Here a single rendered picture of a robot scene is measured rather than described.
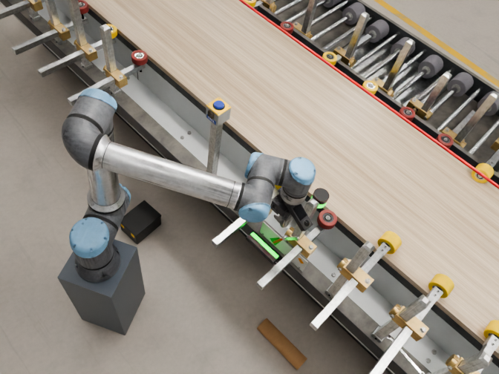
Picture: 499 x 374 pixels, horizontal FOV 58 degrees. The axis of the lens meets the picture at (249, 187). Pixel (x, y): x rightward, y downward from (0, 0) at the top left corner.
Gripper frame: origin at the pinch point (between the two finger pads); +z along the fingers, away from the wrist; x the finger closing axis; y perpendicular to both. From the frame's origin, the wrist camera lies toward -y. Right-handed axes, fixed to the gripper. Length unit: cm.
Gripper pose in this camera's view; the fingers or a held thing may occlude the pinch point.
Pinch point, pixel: (285, 225)
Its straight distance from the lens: 174.5
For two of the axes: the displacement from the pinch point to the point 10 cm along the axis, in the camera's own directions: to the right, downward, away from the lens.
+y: -7.1, -6.4, 3.0
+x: -6.9, 5.5, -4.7
